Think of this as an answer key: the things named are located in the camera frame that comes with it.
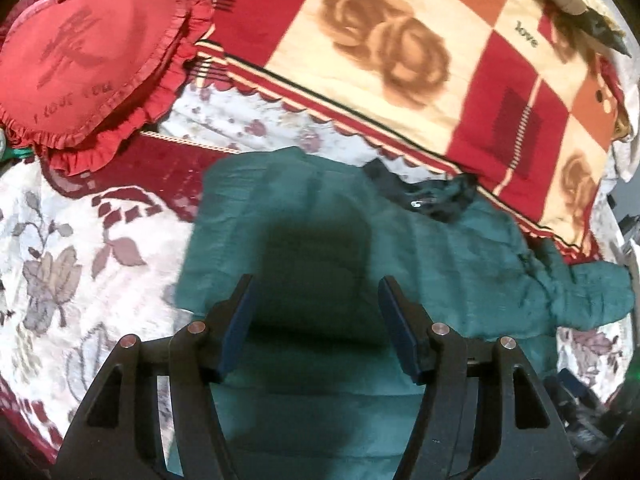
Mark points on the red heart-shaped ruffled pillow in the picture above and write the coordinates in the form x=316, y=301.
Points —
x=90, y=60

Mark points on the checkered rose print quilt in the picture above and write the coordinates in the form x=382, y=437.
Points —
x=400, y=35

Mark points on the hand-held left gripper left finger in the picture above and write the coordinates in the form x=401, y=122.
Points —
x=239, y=325

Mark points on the red white floral bed blanket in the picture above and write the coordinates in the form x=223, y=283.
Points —
x=75, y=260

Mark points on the green puffer jacket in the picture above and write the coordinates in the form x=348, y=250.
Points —
x=320, y=200

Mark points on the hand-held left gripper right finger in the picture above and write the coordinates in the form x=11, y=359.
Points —
x=397, y=325

